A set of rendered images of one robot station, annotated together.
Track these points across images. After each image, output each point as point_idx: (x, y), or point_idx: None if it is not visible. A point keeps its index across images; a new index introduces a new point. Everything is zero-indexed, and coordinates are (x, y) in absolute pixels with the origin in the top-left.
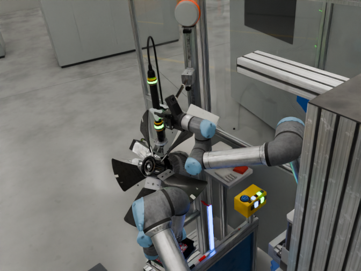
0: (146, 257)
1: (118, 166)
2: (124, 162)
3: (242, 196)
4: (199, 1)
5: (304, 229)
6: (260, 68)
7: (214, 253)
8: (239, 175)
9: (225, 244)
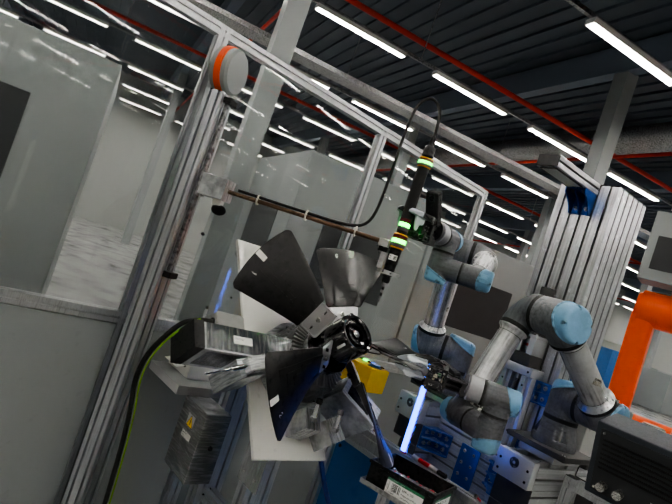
0: (496, 450)
1: (285, 369)
2: (302, 349)
3: (374, 364)
4: None
5: (594, 285)
6: (574, 165)
7: (410, 454)
8: None
9: (393, 443)
